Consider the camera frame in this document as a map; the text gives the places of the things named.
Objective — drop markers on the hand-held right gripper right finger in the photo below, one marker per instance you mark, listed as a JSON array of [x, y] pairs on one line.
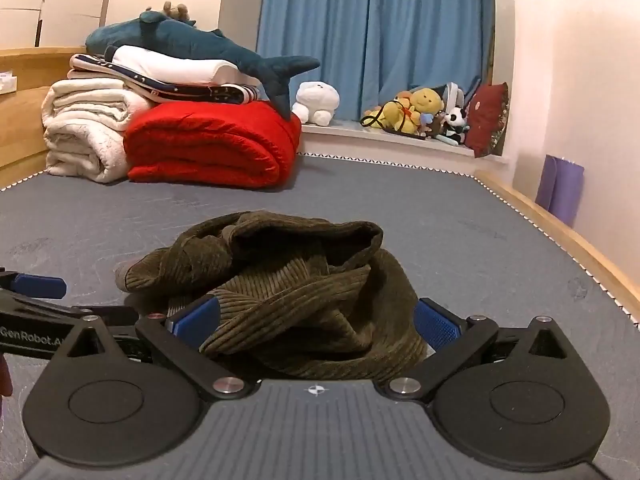
[[439, 325]]

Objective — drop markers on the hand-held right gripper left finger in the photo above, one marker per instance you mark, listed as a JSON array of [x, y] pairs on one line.
[[195, 321]]

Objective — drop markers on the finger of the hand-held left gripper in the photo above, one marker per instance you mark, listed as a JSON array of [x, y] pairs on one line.
[[112, 314], [40, 286]]

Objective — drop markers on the person's left hand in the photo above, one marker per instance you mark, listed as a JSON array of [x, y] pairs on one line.
[[5, 377]]

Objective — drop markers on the wooden headboard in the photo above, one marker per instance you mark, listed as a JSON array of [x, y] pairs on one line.
[[22, 125]]

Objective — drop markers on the cream folded blanket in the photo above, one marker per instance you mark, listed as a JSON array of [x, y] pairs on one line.
[[85, 130]]

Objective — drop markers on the red folded blanket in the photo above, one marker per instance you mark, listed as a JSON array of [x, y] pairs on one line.
[[210, 140]]

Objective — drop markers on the purple box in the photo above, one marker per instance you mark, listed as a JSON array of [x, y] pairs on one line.
[[562, 190]]

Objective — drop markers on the panda plush toy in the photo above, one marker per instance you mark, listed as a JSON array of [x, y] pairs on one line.
[[456, 122]]

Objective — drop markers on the tissue box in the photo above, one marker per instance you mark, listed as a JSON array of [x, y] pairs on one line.
[[6, 82]]

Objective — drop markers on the dark red bag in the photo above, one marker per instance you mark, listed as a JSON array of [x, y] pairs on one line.
[[487, 120]]

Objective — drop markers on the white window sill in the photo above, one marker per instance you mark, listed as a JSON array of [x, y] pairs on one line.
[[350, 133]]

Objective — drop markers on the yellow plush toy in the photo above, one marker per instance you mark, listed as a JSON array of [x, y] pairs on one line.
[[425, 100], [395, 116]]

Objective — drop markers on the white plush toy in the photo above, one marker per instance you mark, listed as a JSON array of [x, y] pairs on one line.
[[315, 102]]

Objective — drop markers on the white pillow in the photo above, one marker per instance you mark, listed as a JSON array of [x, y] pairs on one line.
[[170, 67]]

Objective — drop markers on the white wardrobe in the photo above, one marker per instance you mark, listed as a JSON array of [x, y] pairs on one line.
[[65, 20]]

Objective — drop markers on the blue shark plush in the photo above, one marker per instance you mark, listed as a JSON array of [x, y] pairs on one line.
[[175, 40]]

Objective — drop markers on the blue curtain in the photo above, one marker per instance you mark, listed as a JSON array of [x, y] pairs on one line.
[[375, 35]]

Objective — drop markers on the brown plush toy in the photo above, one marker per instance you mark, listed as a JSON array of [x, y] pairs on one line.
[[179, 12]]

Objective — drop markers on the wooden bed side rail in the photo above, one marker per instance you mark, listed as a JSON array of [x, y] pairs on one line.
[[560, 232]]

